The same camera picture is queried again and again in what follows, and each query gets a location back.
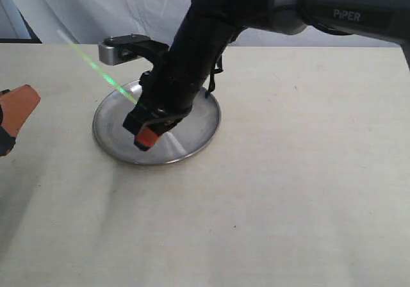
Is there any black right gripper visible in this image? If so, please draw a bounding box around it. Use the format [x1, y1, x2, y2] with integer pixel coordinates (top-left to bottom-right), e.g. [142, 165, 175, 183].
[122, 71, 194, 151]

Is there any thin green straw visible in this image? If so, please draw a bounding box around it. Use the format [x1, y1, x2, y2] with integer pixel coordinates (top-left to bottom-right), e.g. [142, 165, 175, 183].
[56, 29, 138, 105]

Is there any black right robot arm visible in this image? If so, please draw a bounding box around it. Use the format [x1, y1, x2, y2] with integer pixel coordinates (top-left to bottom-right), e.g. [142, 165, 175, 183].
[123, 0, 409, 151]

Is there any round steel plate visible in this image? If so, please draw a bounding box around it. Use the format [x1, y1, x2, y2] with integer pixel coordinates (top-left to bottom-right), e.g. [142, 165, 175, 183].
[92, 88, 221, 165]

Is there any black framed panel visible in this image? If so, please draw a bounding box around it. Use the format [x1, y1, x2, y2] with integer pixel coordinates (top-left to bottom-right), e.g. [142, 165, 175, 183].
[1, 0, 42, 44]

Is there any white backdrop cloth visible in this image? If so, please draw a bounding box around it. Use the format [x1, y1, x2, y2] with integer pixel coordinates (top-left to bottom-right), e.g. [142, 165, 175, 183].
[0, 0, 410, 48]

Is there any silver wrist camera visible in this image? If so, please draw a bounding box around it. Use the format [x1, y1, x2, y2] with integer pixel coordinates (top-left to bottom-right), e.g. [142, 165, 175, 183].
[98, 34, 170, 72]

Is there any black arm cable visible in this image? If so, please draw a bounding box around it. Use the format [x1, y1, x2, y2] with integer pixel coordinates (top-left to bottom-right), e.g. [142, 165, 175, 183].
[204, 43, 225, 99]

